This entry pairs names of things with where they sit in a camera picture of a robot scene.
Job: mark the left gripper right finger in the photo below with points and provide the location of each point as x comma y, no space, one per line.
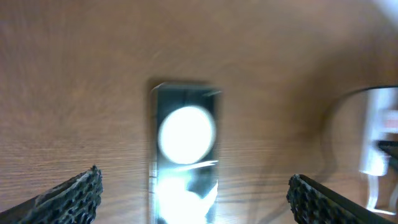
313,203

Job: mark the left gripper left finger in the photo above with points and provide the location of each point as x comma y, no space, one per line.
73,201

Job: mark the black Samsung flip phone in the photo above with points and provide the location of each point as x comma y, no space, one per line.
183,168

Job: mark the white power strip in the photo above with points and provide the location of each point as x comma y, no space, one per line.
380,123

